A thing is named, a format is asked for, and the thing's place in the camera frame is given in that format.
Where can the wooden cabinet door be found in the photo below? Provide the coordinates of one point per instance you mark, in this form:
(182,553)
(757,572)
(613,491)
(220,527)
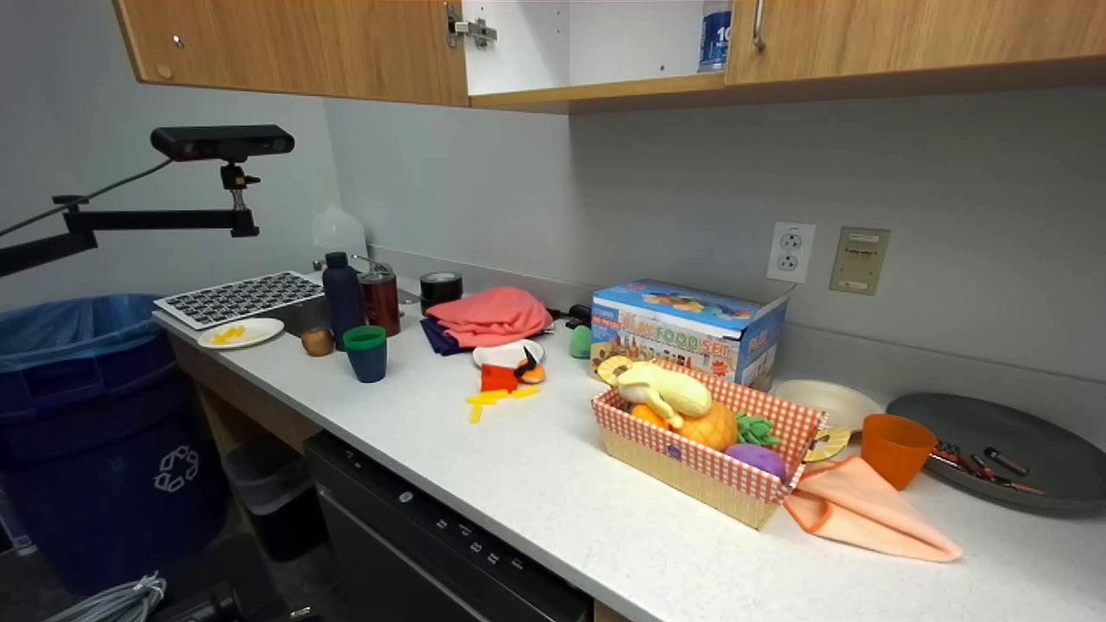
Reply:
(920,37)
(288,46)

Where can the metal cabinet hinge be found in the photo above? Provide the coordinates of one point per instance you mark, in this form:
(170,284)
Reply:
(473,30)

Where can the wooden overhead cabinet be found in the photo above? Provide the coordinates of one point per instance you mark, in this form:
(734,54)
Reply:
(808,87)

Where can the pink folded cloth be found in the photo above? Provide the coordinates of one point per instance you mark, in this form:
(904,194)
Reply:
(493,314)

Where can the orange black toy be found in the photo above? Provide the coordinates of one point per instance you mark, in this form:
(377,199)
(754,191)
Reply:
(535,371)

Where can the yellow toy fry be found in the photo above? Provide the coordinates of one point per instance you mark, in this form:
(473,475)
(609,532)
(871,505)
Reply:
(528,393)
(498,400)
(475,410)

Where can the black round container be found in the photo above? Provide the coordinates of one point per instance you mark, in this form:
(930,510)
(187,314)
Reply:
(439,288)

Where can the dark blue cloth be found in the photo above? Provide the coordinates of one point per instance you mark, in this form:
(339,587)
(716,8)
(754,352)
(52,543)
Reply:
(438,339)

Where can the blue toy food box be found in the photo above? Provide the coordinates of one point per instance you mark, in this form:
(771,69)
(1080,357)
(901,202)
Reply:
(678,317)

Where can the pale yellow toy chicken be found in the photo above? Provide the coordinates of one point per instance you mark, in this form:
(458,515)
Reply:
(662,387)

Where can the dark red bottle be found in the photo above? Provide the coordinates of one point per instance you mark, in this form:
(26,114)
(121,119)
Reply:
(382,303)

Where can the blue cup green rim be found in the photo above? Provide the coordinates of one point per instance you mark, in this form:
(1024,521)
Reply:
(368,354)

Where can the orange toy fruit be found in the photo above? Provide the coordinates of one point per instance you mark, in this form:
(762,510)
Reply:
(711,431)

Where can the red checkered paper basket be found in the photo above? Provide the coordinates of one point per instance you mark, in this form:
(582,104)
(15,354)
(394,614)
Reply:
(678,467)

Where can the dark blue bottle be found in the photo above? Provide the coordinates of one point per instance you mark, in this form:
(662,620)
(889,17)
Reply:
(342,297)

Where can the clear plastic bottle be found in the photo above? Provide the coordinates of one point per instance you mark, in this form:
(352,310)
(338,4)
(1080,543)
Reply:
(338,232)

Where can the green toy vegetable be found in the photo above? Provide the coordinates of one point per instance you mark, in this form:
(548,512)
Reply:
(754,431)

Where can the brown toy egg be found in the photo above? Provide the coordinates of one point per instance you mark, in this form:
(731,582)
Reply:
(316,343)

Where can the purple toy food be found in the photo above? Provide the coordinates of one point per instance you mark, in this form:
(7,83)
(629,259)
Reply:
(757,462)

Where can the black dishwasher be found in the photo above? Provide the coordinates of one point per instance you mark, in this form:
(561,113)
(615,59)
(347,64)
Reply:
(428,553)

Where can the small white plate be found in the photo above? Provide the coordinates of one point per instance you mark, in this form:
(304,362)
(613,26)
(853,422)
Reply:
(265,333)

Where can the white bowl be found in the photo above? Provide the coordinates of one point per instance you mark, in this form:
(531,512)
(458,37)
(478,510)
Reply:
(833,401)

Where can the grid dish drying mat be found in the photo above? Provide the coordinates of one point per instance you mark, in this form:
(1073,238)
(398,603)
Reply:
(235,297)

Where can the blue white canister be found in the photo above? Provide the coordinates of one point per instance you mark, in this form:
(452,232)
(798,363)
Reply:
(712,37)

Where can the yellow toy food piece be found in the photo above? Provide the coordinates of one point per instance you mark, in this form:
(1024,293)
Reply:
(231,337)

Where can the small black waste bin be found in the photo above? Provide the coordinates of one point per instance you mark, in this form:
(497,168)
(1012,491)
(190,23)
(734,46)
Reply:
(278,504)

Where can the orange plastic cup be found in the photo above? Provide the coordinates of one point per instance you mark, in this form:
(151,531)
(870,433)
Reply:
(898,449)

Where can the peach cloth napkin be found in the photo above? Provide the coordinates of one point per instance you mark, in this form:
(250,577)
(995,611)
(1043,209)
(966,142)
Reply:
(865,512)

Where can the dark red strip toy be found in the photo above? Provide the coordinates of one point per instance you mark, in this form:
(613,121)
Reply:
(978,467)

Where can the blue recycling bin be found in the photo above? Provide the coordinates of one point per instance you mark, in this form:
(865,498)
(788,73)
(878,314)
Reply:
(99,449)

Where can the grey round tray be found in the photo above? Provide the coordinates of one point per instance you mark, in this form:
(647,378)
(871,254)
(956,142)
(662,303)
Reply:
(1037,444)

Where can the grey crumpled bag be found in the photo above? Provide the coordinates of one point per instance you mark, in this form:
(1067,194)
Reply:
(115,603)

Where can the white wall outlet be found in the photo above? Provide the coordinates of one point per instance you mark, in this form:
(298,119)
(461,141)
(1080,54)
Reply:
(788,254)

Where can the beige wall plate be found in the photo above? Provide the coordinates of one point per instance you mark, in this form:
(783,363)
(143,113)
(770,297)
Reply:
(857,259)

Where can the black stereo camera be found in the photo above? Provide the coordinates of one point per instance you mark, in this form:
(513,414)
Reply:
(220,142)

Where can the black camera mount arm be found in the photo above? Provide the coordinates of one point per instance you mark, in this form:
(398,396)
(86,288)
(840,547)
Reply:
(175,219)

